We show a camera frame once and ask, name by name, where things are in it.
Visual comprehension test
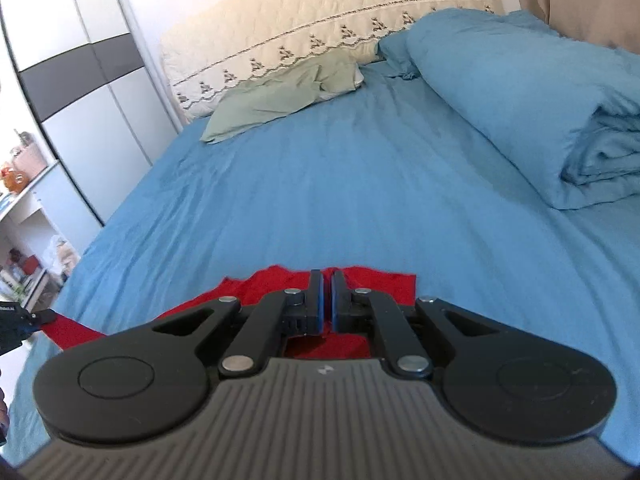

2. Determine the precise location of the red small garment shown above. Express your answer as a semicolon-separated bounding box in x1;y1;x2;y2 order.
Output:
43;266;416;360

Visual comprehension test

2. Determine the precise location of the person's left hand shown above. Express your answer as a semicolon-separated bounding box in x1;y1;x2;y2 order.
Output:
0;390;10;444

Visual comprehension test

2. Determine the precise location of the white shelf unit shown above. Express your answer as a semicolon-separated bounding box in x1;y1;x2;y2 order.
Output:
1;162;80;313

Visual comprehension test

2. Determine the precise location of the orange toy on shelf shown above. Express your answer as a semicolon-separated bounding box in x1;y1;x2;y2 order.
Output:
1;166;29;195

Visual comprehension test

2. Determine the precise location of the pink basket on shelf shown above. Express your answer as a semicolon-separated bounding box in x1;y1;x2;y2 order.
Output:
12;131;48;181

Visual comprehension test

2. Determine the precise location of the blue bed sheet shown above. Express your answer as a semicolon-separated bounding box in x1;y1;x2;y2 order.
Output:
2;56;640;466

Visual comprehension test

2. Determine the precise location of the white grey wardrobe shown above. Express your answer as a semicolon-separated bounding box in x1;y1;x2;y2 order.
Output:
1;0;179;223

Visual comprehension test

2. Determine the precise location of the folded blue duvet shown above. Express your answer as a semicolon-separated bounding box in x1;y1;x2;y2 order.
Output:
378;8;639;209

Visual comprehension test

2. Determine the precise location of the green pillow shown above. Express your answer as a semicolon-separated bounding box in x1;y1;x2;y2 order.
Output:
201;50;364;144

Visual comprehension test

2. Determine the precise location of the cream quilted headboard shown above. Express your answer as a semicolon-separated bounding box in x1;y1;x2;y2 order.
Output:
160;0;503;122

